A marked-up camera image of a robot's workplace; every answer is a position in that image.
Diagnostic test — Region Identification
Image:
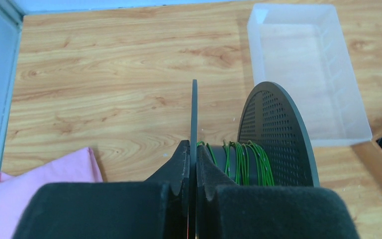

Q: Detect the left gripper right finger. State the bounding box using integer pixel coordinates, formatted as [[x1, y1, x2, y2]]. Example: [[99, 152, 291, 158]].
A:
[[196, 146, 359, 239]]

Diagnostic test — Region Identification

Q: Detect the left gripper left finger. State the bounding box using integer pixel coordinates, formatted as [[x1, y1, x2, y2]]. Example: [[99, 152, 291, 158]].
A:
[[13, 140, 190, 239]]

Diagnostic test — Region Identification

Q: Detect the green wire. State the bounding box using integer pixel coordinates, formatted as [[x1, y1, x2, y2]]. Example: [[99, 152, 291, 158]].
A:
[[196, 139, 275, 186]]

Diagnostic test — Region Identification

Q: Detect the dark grey perforated spool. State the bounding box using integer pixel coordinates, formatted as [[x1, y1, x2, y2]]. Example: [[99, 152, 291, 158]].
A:
[[188, 80, 319, 239]]

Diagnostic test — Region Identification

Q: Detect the pink cloth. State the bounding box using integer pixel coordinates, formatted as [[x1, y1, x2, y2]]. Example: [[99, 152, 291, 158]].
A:
[[0, 147, 103, 239]]

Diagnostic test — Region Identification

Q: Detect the translucent plastic tray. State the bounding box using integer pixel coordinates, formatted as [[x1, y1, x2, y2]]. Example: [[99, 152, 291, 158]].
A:
[[247, 3, 373, 147]]

